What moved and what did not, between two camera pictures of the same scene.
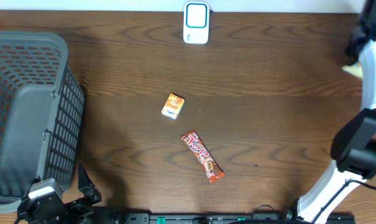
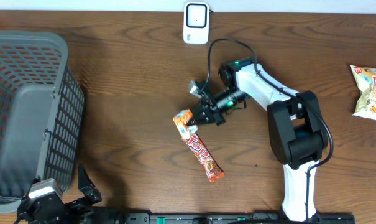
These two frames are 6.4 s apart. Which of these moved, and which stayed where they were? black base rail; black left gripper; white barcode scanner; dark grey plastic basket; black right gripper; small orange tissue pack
Moved: black right gripper; small orange tissue pack
Stayed: dark grey plastic basket; black left gripper; black base rail; white barcode scanner
